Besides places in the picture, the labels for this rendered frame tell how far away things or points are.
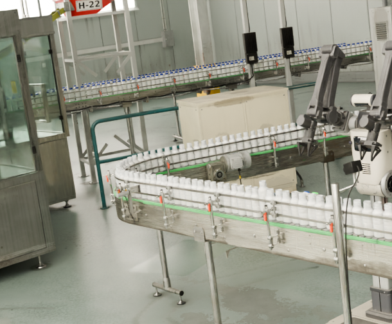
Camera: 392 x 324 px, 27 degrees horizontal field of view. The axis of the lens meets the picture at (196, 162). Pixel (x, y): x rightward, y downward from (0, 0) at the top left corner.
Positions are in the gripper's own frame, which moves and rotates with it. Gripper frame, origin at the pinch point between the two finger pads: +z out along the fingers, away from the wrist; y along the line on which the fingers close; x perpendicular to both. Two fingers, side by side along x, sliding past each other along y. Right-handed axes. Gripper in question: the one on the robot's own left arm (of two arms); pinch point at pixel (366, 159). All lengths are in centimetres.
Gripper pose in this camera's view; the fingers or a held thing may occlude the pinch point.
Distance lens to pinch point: 426.0
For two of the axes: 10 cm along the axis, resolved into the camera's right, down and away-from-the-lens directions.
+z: -2.7, 9.5, -1.2
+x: 6.8, 2.8, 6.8
